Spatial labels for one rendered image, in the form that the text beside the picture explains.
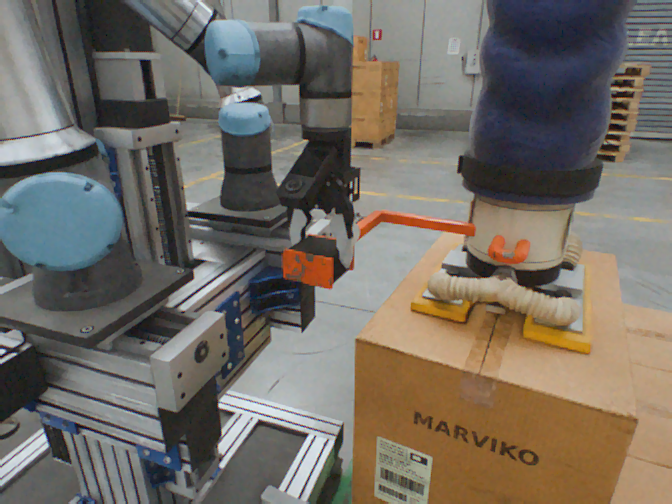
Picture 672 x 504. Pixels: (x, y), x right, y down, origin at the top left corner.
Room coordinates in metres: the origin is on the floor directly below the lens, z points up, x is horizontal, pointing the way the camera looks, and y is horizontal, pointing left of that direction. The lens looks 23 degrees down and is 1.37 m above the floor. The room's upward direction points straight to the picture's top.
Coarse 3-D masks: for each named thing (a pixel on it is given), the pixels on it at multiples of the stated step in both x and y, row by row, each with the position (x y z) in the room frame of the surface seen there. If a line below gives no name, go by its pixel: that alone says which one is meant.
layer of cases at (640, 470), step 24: (624, 312) 1.39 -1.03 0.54; (648, 312) 1.39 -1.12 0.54; (648, 336) 1.24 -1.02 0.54; (648, 360) 1.11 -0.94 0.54; (648, 384) 1.01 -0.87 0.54; (648, 408) 0.91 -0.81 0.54; (648, 432) 0.83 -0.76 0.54; (648, 456) 0.76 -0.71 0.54; (624, 480) 0.70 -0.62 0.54; (648, 480) 0.70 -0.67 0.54
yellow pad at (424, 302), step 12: (456, 276) 0.77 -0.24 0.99; (468, 276) 0.81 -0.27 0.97; (480, 276) 0.82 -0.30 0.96; (420, 300) 0.72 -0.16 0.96; (432, 300) 0.72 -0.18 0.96; (444, 300) 0.71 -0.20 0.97; (456, 300) 0.71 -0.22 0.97; (432, 312) 0.70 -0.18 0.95; (444, 312) 0.69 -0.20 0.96; (456, 312) 0.68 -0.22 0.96; (468, 312) 0.69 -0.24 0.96
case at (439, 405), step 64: (384, 320) 0.69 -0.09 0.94; (448, 320) 0.69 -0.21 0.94; (512, 320) 0.69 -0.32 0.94; (384, 384) 0.61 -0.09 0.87; (448, 384) 0.56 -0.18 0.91; (512, 384) 0.52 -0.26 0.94; (576, 384) 0.52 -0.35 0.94; (384, 448) 0.60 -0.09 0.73; (448, 448) 0.55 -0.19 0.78; (512, 448) 0.51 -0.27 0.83; (576, 448) 0.48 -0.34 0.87
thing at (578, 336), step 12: (564, 264) 0.81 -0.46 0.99; (588, 264) 0.88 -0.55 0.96; (588, 276) 0.82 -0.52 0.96; (540, 288) 0.77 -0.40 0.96; (588, 288) 0.77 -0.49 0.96; (576, 300) 0.71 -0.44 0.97; (588, 300) 0.72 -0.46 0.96; (588, 312) 0.68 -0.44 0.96; (528, 324) 0.64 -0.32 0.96; (540, 324) 0.64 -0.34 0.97; (552, 324) 0.63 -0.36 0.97; (576, 324) 0.63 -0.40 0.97; (588, 324) 0.64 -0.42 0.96; (528, 336) 0.62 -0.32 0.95; (540, 336) 0.62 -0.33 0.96; (552, 336) 0.61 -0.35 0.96; (564, 336) 0.60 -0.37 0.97; (576, 336) 0.61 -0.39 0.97; (588, 336) 0.61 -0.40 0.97; (576, 348) 0.59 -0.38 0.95; (588, 348) 0.58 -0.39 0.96
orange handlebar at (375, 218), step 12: (372, 216) 0.84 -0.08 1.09; (384, 216) 0.87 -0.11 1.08; (396, 216) 0.85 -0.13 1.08; (408, 216) 0.85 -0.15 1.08; (420, 216) 0.84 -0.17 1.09; (360, 228) 0.77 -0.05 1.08; (372, 228) 0.82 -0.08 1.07; (432, 228) 0.82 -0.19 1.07; (444, 228) 0.81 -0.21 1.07; (456, 228) 0.80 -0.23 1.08; (468, 228) 0.79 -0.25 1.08; (492, 240) 0.72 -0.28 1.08; (504, 240) 0.73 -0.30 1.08; (492, 252) 0.67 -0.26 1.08; (504, 252) 0.66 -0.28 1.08; (516, 252) 0.66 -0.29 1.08; (528, 252) 0.69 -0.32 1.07
